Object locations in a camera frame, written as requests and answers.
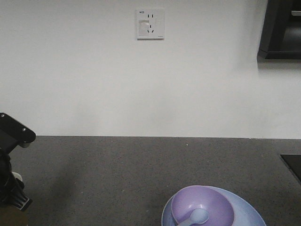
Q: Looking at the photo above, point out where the light blue plastic spoon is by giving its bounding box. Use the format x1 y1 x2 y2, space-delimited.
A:
178 209 209 226

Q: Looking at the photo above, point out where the brown paper cup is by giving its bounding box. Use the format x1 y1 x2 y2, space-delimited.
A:
0 171 29 226

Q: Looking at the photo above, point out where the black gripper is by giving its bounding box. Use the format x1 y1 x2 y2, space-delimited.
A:
0 112 37 210

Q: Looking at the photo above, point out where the black induction cooktop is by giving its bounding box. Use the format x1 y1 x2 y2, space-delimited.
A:
280 154 301 183

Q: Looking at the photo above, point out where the white wall socket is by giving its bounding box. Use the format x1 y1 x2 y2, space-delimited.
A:
135 8 165 40

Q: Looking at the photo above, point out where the purple plastic bowl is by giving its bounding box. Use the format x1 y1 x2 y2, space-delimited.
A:
171 185 235 226

